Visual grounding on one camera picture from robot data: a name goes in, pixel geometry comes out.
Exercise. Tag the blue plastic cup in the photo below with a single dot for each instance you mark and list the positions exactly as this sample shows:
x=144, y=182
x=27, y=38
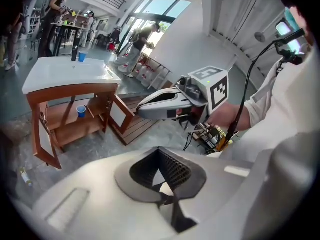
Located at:
x=81, y=112
x=83, y=57

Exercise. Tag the person's white shirt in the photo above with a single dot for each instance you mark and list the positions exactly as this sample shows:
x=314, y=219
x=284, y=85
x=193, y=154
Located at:
x=287, y=109

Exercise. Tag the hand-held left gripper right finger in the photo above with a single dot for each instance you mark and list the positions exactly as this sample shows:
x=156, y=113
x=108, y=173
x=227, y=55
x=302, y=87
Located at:
x=220, y=196

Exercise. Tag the glass sliding door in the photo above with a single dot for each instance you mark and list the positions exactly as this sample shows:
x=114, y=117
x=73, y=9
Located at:
x=160, y=6

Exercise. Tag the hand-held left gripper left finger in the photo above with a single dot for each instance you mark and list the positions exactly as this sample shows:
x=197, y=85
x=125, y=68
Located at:
x=100, y=196

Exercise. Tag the small gripper camera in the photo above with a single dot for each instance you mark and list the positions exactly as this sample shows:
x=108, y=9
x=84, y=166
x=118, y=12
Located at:
x=185, y=81

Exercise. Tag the pink white toothbrush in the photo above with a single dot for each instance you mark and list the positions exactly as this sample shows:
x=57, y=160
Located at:
x=90, y=111

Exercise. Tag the row of white jugs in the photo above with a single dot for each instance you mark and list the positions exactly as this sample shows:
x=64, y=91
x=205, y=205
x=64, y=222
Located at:
x=145, y=74

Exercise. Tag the small white bottle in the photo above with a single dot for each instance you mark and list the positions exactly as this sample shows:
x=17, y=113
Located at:
x=25, y=177

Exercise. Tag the black high table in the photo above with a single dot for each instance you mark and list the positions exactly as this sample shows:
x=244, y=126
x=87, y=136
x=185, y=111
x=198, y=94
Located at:
x=65, y=25

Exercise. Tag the black faucet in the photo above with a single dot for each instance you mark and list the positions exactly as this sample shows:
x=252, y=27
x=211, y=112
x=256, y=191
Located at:
x=75, y=49

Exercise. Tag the wooden vanity cabinet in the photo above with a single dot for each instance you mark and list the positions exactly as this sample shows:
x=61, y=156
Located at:
x=70, y=90

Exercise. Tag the person's right forearm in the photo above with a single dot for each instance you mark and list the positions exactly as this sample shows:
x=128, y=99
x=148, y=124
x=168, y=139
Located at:
x=230, y=116

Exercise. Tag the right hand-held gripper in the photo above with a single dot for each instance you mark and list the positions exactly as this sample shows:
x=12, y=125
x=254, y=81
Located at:
x=217, y=89

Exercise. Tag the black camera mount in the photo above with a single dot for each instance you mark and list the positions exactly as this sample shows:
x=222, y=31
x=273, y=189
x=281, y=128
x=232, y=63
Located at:
x=290, y=55

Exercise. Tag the white ceramic washbasin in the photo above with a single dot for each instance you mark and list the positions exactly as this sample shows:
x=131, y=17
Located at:
x=62, y=71

